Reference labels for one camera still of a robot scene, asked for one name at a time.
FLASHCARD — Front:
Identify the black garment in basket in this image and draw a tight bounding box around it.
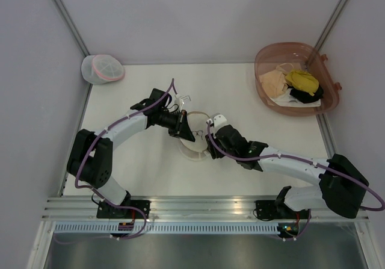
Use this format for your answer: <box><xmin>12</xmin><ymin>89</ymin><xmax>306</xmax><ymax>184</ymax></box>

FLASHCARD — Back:
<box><xmin>290</xmin><ymin>86</ymin><xmax>324</xmax><ymax>104</ymax></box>

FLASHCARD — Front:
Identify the aluminium frame post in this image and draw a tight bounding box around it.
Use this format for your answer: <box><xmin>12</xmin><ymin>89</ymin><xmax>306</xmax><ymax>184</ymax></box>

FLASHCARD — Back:
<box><xmin>51</xmin><ymin>0</ymin><xmax>90</xmax><ymax>57</ymax></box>
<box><xmin>315</xmin><ymin>0</ymin><xmax>350</xmax><ymax>52</ymax></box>

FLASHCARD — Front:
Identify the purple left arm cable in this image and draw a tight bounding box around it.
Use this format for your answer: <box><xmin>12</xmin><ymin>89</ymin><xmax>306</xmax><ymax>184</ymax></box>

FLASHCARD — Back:
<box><xmin>52</xmin><ymin>78</ymin><xmax>181</xmax><ymax>246</ymax></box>

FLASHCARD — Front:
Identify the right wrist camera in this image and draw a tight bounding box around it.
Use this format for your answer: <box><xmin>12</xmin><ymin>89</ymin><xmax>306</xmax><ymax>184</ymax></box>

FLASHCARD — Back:
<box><xmin>206</xmin><ymin>113</ymin><xmax>228</xmax><ymax>129</ymax></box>

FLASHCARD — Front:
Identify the white pink-trimmed mesh laundry bag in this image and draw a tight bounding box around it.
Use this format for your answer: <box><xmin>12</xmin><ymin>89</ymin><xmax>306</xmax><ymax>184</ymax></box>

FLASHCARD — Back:
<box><xmin>81</xmin><ymin>54</ymin><xmax>125</xmax><ymax>85</ymax></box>

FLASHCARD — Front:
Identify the translucent pink plastic basket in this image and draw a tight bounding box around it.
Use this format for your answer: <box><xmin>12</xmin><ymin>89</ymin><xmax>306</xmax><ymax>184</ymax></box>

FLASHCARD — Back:
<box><xmin>254</xmin><ymin>42</ymin><xmax>341</xmax><ymax>116</ymax></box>

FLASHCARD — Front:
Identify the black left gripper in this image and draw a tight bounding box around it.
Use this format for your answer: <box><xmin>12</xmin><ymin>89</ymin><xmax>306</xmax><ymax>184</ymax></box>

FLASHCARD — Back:
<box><xmin>158</xmin><ymin>110</ymin><xmax>195</xmax><ymax>143</ymax></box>

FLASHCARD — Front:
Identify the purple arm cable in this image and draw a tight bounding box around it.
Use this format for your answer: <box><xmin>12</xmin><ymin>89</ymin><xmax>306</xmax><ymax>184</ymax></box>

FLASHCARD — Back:
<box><xmin>52</xmin><ymin>78</ymin><xmax>181</xmax><ymax>246</ymax></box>
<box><xmin>206</xmin><ymin>120</ymin><xmax>385</xmax><ymax>243</ymax></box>

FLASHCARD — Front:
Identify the left aluminium frame post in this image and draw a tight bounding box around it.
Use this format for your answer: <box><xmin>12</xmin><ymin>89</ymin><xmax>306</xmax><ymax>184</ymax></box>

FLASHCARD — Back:
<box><xmin>51</xmin><ymin>0</ymin><xmax>90</xmax><ymax>57</ymax></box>

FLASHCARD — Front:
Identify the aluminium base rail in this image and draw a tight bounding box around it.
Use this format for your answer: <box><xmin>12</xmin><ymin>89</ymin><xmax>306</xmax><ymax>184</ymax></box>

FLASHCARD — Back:
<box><xmin>42</xmin><ymin>195</ymin><xmax>371</xmax><ymax>221</ymax></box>

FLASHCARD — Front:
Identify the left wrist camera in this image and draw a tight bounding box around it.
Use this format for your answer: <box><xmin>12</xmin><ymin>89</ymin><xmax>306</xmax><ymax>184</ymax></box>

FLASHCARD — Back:
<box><xmin>174</xmin><ymin>94</ymin><xmax>191</xmax><ymax>107</ymax></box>

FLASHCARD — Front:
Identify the yellow garment in basket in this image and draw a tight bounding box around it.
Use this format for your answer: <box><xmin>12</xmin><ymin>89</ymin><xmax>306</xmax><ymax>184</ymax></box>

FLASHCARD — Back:
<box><xmin>285</xmin><ymin>70</ymin><xmax>319</xmax><ymax>96</ymax></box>

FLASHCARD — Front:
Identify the right aluminium frame post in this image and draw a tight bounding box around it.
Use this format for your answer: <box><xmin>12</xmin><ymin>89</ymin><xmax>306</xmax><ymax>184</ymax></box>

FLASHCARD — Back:
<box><xmin>315</xmin><ymin>0</ymin><xmax>350</xmax><ymax>52</ymax></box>

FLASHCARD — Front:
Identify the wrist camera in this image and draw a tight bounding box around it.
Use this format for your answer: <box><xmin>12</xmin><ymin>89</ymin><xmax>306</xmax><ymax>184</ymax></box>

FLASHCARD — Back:
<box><xmin>206</xmin><ymin>113</ymin><xmax>228</xmax><ymax>129</ymax></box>
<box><xmin>174</xmin><ymin>94</ymin><xmax>191</xmax><ymax>107</ymax></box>

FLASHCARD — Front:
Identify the beige round mesh laundry bag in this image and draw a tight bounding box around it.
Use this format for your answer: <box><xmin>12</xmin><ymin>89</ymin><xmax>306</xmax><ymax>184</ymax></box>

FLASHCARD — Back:
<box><xmin>179</xmin><ymin>111</ymin><xmax>209</xmax><ymax>161</ymax></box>

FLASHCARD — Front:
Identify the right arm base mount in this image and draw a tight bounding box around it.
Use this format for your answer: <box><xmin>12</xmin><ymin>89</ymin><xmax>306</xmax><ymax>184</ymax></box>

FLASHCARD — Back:
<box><xmin>253</xmin><ymin>186</ymin><xmax>310</xmax><ymax>221</ymax></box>

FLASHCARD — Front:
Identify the beige bra in basket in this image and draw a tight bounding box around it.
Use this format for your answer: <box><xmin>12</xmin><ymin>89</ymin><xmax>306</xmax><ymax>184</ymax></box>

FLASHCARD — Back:
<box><xmin>259</xmin><ymin>63</ymin><xmax>295</xmax><ymax>98</ymax></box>

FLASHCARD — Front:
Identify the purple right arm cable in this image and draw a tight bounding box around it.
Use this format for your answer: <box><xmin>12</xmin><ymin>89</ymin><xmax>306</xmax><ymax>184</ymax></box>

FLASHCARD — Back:
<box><xmin>206</xmin><ymin>120</ymin><xmax>385</xmax><ymax>243</ymax></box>

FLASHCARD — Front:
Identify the white garment in basket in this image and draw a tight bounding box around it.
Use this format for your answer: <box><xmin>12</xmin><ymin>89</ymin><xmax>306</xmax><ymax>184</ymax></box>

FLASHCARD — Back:
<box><xmin>271</xmin><ymin>88</ymin><xmax>321</xmax><ymax>108</ymax></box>

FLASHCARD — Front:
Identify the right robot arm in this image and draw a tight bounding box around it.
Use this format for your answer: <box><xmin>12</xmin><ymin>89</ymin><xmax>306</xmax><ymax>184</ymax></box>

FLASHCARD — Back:
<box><xmin>205</xmin><ymin>125</ymin><xmax>369</xmax><ymax>219</ymax></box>

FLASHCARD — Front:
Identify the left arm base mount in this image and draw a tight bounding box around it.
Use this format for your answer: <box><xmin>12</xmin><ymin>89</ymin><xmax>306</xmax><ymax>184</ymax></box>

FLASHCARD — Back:
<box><xmin>96</xmin><ymin>194</ymin><xmax>150</xmax><ymax>220</ymax></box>

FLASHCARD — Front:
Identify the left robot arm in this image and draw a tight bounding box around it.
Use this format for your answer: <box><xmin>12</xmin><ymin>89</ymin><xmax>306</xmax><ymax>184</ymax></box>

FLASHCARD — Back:
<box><xmin>66</xmin><ymin>88</ymin><xmax>196</xmax><ymax>218</ymax></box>

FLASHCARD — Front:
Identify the white slotted cable duct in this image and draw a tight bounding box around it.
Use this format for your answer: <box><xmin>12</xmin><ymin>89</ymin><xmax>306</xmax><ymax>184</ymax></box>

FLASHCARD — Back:
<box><xmin>55</xmin><ymin>221</ymin><xmax>279</xmax><ymax>235</ymax></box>

